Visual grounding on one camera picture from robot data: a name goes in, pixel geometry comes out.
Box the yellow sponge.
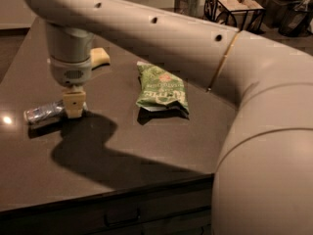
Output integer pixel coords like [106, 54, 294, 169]
[90, 48, 111, 70]

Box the silver blue redbull can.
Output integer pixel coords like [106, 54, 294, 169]
[23, 100, 68, 125]

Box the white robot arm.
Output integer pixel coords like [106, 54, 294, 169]
[24, 0, 313, 235]

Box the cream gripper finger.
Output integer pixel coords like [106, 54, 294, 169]
[63, 86, 86, 118]

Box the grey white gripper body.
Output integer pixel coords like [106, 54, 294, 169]
[46, 23, 94, 87]

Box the metal utensil cup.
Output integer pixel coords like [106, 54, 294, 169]
[174, 0, 201, 17]

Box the dark container with nuts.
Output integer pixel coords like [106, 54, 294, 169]
[253, 0, 313, 37]

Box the black wire napkin basket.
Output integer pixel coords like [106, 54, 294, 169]
[203, 0, 265, 33]

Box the green jalapeno chip bag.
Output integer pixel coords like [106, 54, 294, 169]
[136, 62, 189, 116]

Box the black drawer handle left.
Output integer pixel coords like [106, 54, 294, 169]
[104, 209, 141, 227]

